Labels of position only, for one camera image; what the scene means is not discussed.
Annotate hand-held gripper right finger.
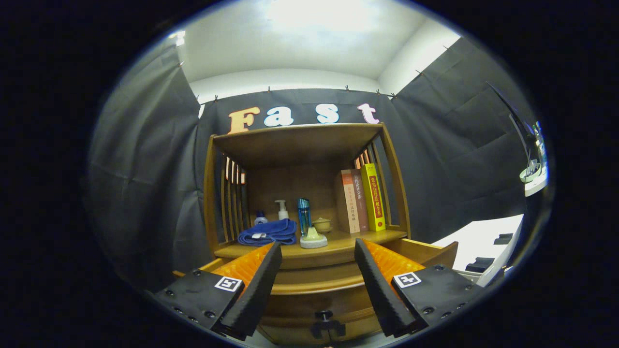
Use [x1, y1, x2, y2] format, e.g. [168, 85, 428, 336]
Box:
[354, 237, 486, 338]

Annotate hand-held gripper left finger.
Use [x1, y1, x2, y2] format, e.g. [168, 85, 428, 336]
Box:
[155, 241, 283, 341]

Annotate wooden drawer with black knob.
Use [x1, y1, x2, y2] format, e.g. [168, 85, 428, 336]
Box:
[173, 238, 459, 346]

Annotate pale yellow white-based brush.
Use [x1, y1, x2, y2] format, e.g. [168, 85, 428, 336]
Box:
[300, 226, 328, 249]

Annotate wooden countertop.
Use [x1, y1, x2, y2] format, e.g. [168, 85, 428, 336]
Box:
[214, 229, 408, 270]

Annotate wooden cabinet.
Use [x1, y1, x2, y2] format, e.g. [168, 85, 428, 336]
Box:
[203, 123, 412, 346]

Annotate blue folded towel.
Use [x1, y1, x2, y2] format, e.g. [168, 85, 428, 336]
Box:
[237, 218, 297, 246]

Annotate tall blue bottle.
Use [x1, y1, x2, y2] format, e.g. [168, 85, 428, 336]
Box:
[297, 198, 312, 237]

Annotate brown book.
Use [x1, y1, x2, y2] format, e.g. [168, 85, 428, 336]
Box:
[352, 169, 369, 232]

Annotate yellow book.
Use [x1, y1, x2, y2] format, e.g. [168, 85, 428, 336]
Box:
[361, 163, 386, 232]

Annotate beige orange book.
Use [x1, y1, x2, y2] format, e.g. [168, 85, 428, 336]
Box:
[341, 169, 361, 234]

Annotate white desk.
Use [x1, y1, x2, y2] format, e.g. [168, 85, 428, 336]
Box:
[432, 214, 525, 288]

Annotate black backdrop cloth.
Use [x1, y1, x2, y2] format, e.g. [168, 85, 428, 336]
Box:
[85, 36, 545, 290]

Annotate white side shelf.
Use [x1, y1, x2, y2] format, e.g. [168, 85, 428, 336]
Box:
[525, 167, 549, 197]

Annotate desk lamp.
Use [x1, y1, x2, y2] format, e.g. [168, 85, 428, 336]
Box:
[486, 81, 549, 184]

